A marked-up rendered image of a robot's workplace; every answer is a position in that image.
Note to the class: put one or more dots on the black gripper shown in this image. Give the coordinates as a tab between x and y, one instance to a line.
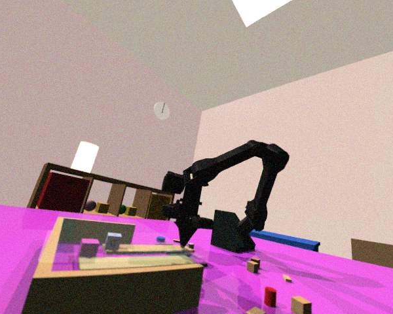
189	225

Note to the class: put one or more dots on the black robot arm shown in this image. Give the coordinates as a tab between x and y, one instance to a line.
203	171

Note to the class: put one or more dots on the red cylinder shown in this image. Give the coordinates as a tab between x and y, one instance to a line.
270	297

